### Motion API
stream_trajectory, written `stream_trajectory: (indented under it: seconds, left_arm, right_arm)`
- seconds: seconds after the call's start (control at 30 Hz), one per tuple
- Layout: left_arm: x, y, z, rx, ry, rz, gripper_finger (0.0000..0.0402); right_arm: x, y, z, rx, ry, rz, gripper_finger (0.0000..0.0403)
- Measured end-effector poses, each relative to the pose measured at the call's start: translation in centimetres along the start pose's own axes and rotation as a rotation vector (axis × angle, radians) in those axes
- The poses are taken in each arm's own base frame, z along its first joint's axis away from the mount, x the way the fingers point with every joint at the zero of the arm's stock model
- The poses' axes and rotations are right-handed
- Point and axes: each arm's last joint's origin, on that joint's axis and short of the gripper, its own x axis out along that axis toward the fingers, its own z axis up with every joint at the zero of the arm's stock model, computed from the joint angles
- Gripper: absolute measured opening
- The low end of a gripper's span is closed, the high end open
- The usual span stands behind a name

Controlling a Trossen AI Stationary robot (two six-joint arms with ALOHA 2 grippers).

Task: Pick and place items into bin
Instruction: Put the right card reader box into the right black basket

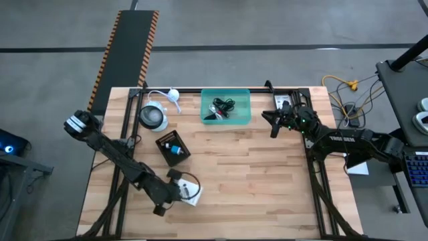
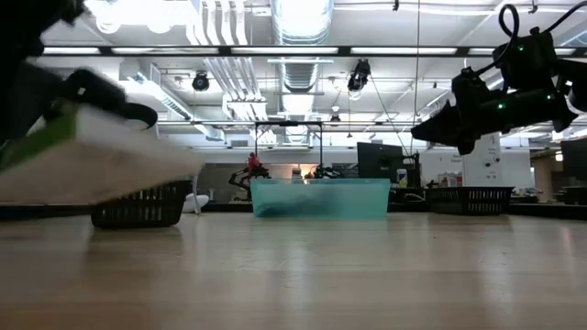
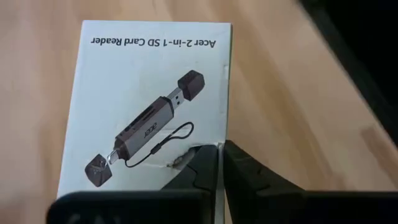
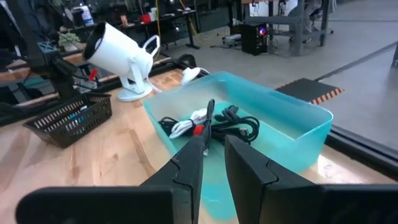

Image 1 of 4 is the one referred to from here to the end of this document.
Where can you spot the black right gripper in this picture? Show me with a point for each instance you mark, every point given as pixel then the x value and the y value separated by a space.
pixel 291 122

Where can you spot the black aluminium rig frame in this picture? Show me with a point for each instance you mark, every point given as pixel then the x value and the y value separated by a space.
pixel 190 90

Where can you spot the black equipment stand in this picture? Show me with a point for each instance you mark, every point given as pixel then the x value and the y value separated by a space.
pixel 16 187

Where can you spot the black hazard-striped floor mat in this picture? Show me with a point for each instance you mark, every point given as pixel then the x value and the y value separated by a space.
pixel 127 50

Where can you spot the black computer with blue light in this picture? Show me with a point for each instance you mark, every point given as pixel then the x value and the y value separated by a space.
pixel 8 144

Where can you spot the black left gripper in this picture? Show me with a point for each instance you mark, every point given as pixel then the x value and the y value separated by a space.
pixel 167 192

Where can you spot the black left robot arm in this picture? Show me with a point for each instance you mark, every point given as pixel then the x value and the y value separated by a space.
pixel 113 150

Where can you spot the white rounded device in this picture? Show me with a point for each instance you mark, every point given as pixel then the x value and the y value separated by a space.
pixel 424 104
pixel 421 123

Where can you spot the black power adapter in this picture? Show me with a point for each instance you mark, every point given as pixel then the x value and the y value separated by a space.
pixel 351 115

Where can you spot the black pole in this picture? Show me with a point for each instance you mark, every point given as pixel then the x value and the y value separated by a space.
pixel 409 53

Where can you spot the large white box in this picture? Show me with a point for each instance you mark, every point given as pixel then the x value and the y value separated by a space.
pixel 195 197

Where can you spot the keyboard with blue keys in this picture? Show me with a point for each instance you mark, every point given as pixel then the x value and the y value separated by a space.
pixel 418 169

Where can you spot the white paper sheet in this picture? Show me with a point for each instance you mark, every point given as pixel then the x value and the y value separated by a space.
pixel 359 170

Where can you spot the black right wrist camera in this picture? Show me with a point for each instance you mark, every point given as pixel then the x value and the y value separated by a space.
pixel 286 107

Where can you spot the blue and white cylinder box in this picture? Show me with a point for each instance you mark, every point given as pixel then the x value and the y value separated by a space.
pixel 176 150

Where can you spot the dark grey side desk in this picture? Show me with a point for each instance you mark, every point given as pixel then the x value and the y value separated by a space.
pixel 401 100

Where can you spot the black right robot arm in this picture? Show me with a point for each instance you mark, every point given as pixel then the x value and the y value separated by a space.
pixel 341 139

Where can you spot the teal translucent plastic bin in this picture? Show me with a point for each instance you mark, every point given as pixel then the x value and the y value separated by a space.
pixel 240 117

